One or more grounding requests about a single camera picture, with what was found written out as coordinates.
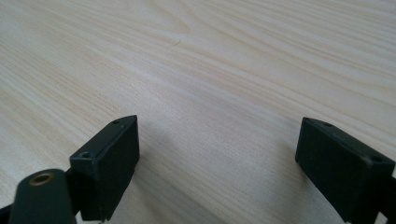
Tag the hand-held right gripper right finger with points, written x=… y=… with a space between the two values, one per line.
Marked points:
x=345 y=174

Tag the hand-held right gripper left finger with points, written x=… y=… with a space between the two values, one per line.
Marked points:
x=109 y=168

